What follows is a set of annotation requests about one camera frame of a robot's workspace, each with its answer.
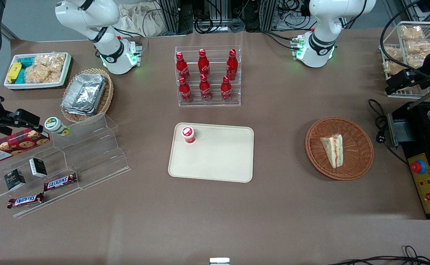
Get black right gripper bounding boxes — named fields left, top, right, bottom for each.
left=0, top=88, right=41, bottom=136

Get triangular sandwich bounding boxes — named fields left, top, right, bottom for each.
left=320, top=134, right=344, bottom=169

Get round brown wicker basket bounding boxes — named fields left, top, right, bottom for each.
left=305, top=117, right=374, bottom=181

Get oval light wicker basket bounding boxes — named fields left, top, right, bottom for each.
left=60, top=68, right=114, bottom=124

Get beige plastic tray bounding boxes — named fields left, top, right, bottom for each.
left=168, top=123, right=255, bottom=183

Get clear bag fried snack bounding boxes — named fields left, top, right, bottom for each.
left=405, top=39, right=430, bottom=56
left=399, top=25, right=424, bottom=41
left=406, top=52, right=430, bottom=70
left=383, top=46, right=404, bottom=62
left=383, top=60, right=407, bottom=76

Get red tartan cookie box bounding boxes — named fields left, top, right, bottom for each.
left=0, top=128, right=51, bottom=165

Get grey metal bar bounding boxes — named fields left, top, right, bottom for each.
left=408, top=83, right=430, bottom=110

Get white rectangular bin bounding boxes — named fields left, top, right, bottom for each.
left=4, top=52, right=73, bottom=90

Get green lid small cup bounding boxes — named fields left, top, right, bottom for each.
left=44, top=117, right=70, bottom=137

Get yellow snack packet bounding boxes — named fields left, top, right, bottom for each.
left=7, top=62, right=22, bottom=84

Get black fryer machine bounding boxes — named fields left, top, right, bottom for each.
left=387, top=101, right=430, bottom=220

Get clear bag rice crackers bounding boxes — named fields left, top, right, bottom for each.
left=34, top=52, right=67, bottom=70
left=24, top=63, right=64, bottom=84

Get small black white box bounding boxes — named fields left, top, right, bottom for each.
left=29, top=158, right=48, bottom=178

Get silver foil container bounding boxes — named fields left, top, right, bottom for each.
left=63, top=73, right=107, bottom=112

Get brown Snickers bar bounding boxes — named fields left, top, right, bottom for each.
left=7, top=192, right=45, bottom=209
left=43, top=173, right=78, bottom=192

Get clear acrylic tiered stand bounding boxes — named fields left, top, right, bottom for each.
left=0, top=112, right=131, bottom=218

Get beige cloth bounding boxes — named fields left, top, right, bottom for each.
left=116, top=3, right=165, bottom=38

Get red cola bottle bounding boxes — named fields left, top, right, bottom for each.
left=220, top=75, right=233, bottom=102
left=179, top=76, right=194, bottom=103
left=176, top=52, right=191, bottom=81
left=198, top=49, right=211, bottom=76
left=226, top=49, right=239, bottom=81
left=199, top=74, right=213, bottom=102

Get red lid small cup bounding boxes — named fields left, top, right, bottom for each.
left=181, top=126, right=196, bottom=144

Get clear acrylic bottle rack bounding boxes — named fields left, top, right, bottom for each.
left=175, top=46, right=242, bottom=107

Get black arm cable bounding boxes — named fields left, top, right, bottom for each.
left=380, top=0, right=430, bottom=82

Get black power cable with plug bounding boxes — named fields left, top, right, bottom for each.
left=368, top=99, right=409, bottom=165

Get black cable bundle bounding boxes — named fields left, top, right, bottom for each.
left=193, top=0, right=246, bottom=34
left=274, top=0, right=313, bottom=31

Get aluminium frame post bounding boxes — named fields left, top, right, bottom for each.
left=158, top=0, right=194, bottom=36
left=260, top=0, right=279, bottom=32

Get black floor cables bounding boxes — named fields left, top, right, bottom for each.
left=328, top=245, right=430, bottom=265

